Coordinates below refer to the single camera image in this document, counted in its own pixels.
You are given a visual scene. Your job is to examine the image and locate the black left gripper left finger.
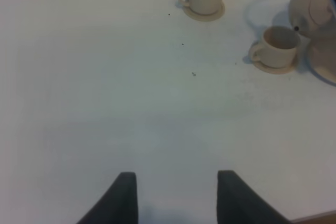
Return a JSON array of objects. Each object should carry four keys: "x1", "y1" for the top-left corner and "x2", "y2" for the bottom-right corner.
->
[{"x1": 78, "y1": 172, "x2": 139, "y2": 224}]

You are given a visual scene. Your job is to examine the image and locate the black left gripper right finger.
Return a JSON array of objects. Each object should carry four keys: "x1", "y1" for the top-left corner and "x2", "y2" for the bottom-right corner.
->
[{"x1": 216, "y1": 170, "x2": 290, "y2": 223}]

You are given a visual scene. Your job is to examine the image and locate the beige ceramic teapot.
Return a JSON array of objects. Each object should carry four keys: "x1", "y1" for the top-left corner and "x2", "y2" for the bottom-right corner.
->
[{"x1": 288, "y1": 0, "x2": 335, "y2": 39}]

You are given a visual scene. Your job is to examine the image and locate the large beige teapot saucer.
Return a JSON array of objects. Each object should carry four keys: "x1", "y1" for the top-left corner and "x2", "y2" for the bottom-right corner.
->
[{"x1": 307, "y1": 38, "x2": 335, "y2": 86}]

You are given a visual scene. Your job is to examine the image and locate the near beige teacup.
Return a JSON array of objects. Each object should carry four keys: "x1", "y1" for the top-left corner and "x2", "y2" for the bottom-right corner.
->
[{"x1": 248, "y1": 26, "x2": 300, "y2": 69}]

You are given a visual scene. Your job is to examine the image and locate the near beige cup saucer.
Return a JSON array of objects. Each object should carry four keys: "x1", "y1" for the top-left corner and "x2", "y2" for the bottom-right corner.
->
[{"x1": 253, "y1": 56, "x2": 299, "y2": 74}]

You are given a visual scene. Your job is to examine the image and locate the beige cup saucer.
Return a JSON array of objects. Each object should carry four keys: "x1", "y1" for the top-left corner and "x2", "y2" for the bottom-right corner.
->
[
  {"x1": 253, "y1": 56, "x2": 299, "y2": 74},
  {"x1": 182, "y1": 2, "x2": 225, "y2": 22}
]

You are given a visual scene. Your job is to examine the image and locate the far beige cup saucer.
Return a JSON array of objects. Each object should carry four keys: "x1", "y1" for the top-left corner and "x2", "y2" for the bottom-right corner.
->
[{"x1": 182, "y1": 2, "x2": 225, "y2": 22}]

